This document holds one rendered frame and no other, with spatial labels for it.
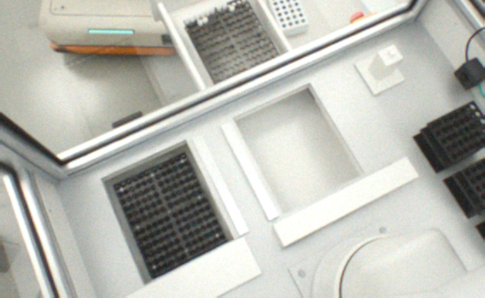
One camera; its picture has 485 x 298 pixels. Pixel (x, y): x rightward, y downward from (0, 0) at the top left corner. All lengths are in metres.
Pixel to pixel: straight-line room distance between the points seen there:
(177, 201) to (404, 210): 0.49
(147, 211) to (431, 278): 0.62
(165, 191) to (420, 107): 0.61
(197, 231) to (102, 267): 0.21
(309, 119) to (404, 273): 0.61
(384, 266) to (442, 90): 0.61
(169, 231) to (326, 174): 0.40
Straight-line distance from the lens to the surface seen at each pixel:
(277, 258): 0.96
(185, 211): 1.05
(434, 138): 1.04
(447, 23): 1.16
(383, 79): 1.11
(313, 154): 1.13
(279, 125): 1.15
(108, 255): 0.99
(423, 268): 0.64
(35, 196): 0.91
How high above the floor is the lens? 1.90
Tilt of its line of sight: 71 degrees down
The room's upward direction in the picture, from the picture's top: 3 degrees clockwise
